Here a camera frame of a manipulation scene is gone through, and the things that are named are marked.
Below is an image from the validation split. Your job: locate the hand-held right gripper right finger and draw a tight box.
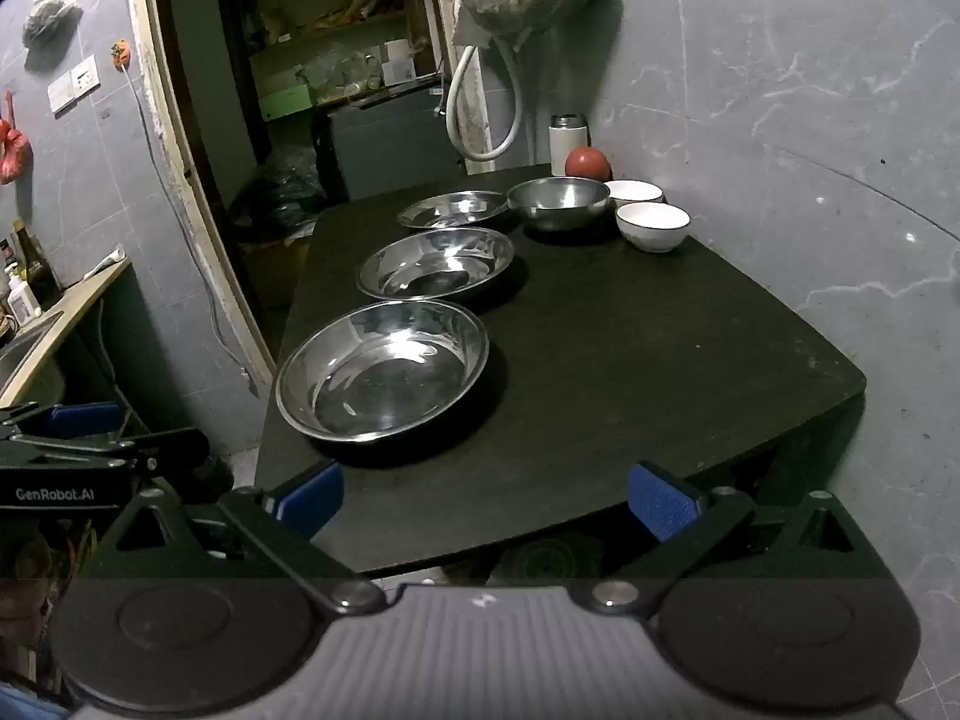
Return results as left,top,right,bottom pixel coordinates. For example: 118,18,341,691
574,461,890,614

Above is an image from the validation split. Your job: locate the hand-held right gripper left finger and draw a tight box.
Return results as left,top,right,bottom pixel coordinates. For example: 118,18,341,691
82,461,385,616

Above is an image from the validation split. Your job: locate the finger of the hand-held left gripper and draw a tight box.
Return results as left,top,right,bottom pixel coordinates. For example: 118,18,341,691
0,403,125,440
0,427,212,476

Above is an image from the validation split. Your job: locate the large steel plate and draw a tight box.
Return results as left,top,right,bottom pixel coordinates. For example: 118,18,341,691
275,300,490,443

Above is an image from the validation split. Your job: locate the medium steel plate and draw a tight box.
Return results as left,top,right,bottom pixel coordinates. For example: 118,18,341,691
356,227,515,301

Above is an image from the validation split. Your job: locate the white ceramic bowl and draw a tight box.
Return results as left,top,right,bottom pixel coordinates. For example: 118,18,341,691
604,179,665,208
616,202,691,254

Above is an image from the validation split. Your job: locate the deep steel bowl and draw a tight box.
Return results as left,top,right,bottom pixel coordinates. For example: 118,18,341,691
507,177,611,232

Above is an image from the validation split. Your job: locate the small steel plate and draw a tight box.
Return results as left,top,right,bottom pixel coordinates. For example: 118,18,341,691
397,191,511,230

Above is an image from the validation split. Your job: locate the wooden counter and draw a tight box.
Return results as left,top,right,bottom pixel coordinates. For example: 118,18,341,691
0,259,132,406

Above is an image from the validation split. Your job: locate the dark round patterned object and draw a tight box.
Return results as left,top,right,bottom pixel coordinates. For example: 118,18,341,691
491,532,610,584

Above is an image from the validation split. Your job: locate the white plastic bottle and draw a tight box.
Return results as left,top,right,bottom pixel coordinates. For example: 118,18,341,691
6,270,40,323

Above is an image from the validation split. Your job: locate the white tube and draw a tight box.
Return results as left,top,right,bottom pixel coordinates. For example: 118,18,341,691
81,244,127,280

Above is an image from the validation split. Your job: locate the dark glass bottle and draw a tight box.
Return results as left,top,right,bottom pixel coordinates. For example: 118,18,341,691
11,219,59,308

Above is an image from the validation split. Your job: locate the black plastic bag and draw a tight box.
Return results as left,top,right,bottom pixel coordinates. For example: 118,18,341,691
229,142,327,245

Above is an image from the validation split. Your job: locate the red plastic bag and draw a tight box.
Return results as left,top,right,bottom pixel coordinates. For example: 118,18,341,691
0,90,35,186

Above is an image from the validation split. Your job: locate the red tomato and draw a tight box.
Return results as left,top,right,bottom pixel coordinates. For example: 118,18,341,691
565,146,613,182

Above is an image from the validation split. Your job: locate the dark grey cabinet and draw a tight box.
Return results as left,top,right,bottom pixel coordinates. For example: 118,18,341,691
311,82,466,203

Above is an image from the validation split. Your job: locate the green box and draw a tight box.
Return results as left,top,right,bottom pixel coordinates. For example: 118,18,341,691
259,82,316,121

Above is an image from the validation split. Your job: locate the white thermos bottle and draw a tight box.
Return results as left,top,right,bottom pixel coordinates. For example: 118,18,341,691
548,114,590,177

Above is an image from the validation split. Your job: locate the grey plastic bag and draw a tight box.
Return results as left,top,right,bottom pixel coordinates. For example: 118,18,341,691
21,0,82,46

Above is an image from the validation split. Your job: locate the white box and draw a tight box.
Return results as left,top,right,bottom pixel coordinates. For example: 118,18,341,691
381,39,418,87

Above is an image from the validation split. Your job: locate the wooden shelf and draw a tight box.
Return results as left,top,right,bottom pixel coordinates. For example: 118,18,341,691
240,0,443,121

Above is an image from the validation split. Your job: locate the pale door frame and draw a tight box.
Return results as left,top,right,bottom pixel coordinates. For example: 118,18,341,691
120,0,278,398

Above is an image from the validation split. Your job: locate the black cable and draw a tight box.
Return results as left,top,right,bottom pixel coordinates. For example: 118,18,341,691
120,64,256,395

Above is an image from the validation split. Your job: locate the white hose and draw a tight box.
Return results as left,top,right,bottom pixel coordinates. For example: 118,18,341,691
446,45,522,162

